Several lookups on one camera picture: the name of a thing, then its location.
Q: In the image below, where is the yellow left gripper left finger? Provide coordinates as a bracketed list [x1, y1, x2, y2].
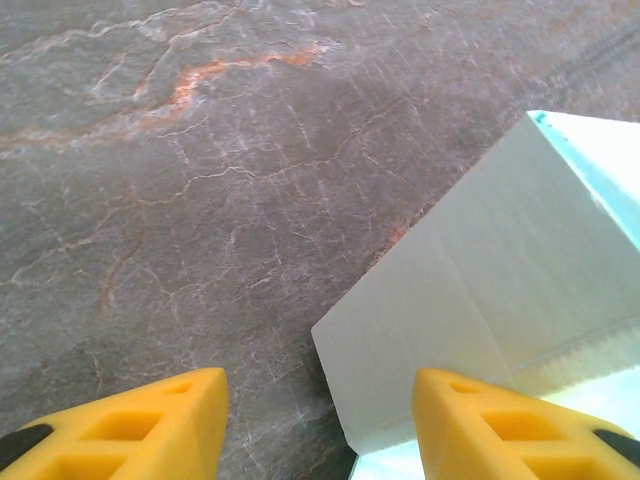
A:
[0, 367, 229, 480]

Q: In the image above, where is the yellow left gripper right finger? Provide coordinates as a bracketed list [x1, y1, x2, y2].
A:
[412, 368, 640, 480]

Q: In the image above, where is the mint green paper box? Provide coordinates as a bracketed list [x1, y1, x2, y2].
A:
[310, 109, 640, 480]

